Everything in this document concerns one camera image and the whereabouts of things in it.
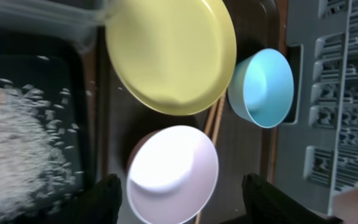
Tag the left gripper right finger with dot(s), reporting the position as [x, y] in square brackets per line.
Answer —
[265, 204]

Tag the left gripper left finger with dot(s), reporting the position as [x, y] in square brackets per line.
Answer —
[100, 204]

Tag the white bowl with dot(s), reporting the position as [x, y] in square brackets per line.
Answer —
[171, 175]

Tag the pile of rice grains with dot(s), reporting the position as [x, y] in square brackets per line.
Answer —
[40, 162]

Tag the light blue bowl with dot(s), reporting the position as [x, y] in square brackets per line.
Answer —
[262, 88]

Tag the yellow plate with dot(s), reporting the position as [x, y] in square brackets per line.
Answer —
[174, 56]

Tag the grey dishwasher rack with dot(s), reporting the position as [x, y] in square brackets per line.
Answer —
[317, 146]

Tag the wooden chopstick left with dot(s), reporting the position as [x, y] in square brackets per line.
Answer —
[207, 130]

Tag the wooden chopstick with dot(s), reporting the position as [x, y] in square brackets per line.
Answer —
[217, 121]
[207, 130]

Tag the wooden chopstick right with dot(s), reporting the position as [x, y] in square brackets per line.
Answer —
[217, 121]

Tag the black plastic tray bin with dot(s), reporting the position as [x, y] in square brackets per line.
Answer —
[14, 43]

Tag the clear plastic bin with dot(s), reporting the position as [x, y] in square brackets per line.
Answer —
[76, 21]

